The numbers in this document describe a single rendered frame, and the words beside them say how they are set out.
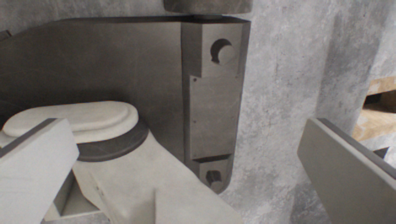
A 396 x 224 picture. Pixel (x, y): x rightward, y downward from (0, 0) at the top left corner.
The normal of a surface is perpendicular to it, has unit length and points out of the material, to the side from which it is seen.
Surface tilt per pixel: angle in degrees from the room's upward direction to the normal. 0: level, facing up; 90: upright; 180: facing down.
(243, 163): 0
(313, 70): 0
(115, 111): 90
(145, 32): 0
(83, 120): 90
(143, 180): 90
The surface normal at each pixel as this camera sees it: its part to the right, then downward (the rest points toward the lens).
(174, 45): 0.22, 0.49
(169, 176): 0.01, -0.87
